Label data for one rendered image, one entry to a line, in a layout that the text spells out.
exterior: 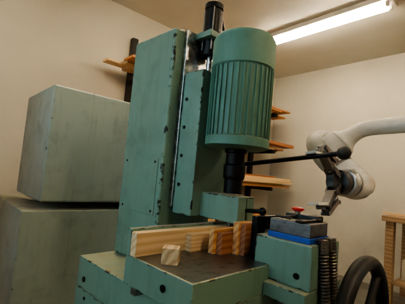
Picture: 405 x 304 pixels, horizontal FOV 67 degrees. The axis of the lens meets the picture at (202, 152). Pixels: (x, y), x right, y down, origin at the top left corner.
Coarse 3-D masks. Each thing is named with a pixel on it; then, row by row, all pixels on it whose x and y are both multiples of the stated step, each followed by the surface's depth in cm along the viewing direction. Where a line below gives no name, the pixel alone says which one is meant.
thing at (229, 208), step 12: (204, 192) 86; (216, 192) 88; (204, 204) 86; (216, 204) 82; (228, 204) 80; (240, 204) 78; (252, 204) 82; (204, 216) 85; (216, 216) 82; (228, 216) 79; (240, 216) 78; (252, 216) 82
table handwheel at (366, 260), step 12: (360, 264) 55; (372, 264) 58; (348, 276) 53; (360, 276) 53; (372, 276) 64; (384, 276) 63; (348, 288) 51; (372, 288) 62; (384, 288) 65; (336, 300) 51; (348, 300) 50; (372, 300) 60; (384, 300) 66
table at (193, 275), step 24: (144, 264) 60; (192, 264) 62; (216, 264) 63; (240, 264) 65; (264, 264) 67; (144, 288) 59; (168, 288) 55; (192, 288) 51; (216, 288) 55; (240, 288) 60; (264, 288) 65; (288, 288) 62
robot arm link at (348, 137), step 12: (372, 120) 106; (384, 120) 104; (396, 120) 101; (312, 132) 116; (324, 132) 113; (336, 132) 110; (348, 132) 108; (360, 132) 107; (372, 132) 106; (384, 132) 104; (396, 132) 102; (312, 144) 112; (324, 144) 109; (336, 144) 107; (348, 144) 107
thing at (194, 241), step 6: (186, 234) 73; (192, 234) 72; (198, 234) 73; (204, 234) 75; (186, 240) 73; (192, 240) 72; (198, 240) 73; (204, 240) 75; (186, 246) 72; (192, 246) 72; (198, 246) 73; (204, 246) 75
